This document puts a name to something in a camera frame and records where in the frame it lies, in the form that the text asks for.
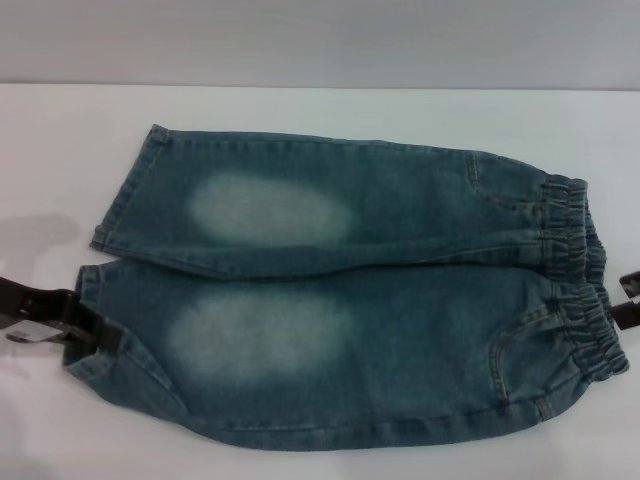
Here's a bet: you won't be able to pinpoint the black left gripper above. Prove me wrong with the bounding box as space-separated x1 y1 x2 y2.
0 273 125 355

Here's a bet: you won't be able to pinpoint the blue washed denim shorts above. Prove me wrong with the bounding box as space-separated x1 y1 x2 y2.
63 122 630 454

